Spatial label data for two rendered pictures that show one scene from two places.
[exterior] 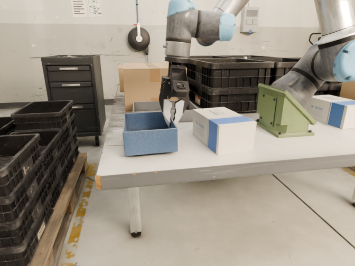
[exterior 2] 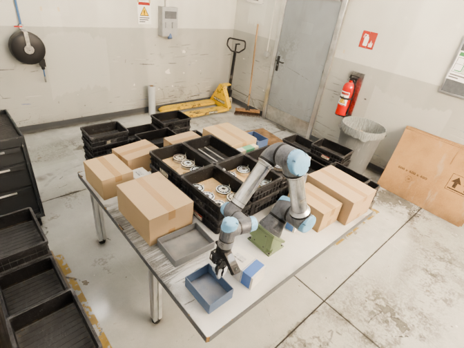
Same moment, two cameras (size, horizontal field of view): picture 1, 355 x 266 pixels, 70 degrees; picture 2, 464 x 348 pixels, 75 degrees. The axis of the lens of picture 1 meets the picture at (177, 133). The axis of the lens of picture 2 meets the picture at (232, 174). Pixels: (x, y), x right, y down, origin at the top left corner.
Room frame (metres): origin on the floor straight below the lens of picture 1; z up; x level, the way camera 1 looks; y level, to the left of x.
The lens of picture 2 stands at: (-0.08, 0.63, 2.04)
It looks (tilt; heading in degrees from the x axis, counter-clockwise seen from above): 32 degrees down; 325
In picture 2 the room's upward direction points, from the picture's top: 8 degrees clockwise
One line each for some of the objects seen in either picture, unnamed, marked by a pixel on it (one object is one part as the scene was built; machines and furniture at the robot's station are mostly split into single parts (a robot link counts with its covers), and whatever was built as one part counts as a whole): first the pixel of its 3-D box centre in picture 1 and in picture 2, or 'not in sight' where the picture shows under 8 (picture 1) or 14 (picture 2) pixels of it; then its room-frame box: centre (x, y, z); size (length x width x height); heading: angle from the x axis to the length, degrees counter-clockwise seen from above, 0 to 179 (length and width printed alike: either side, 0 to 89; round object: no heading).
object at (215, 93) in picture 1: (224, 94); (214, 204); (1.31, -0.25, 0.76); 0.40 x 0.30 x 0.12; 12
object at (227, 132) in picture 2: not in sight; (228, 143); (2.01, -0.76, 0.80); 0.40 x 0.30 x 0.20; 11
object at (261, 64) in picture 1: (226, 62); (216, 185); (1.31, -0.25, 0.92); 0.40 x 0.30 x 0.02; 12
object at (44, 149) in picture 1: (31, 168); (39, 307); (1.33, 0.86, 0.31); 0.40 x 0.30 x 0.34; 11
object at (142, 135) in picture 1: (148, 130); (208, 286); (0.74, 0.09, 0.75); 0.20 x 0.15 x 0.07; 10
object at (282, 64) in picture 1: (280, 62); (248, 172); (1.37, -0.54, 0.92); 0.40 x 0.30 x 0.02; 12
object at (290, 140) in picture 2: not in sight; (298, 154); (2.27, -2.02, 0.31); 0.40 x 0.30 x 0.34; 11
